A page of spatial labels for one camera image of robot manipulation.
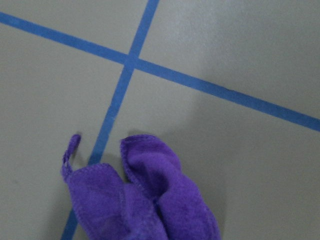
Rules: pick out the purple microfiber towel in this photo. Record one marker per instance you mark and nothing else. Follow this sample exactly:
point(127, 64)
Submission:
point(158, 202)

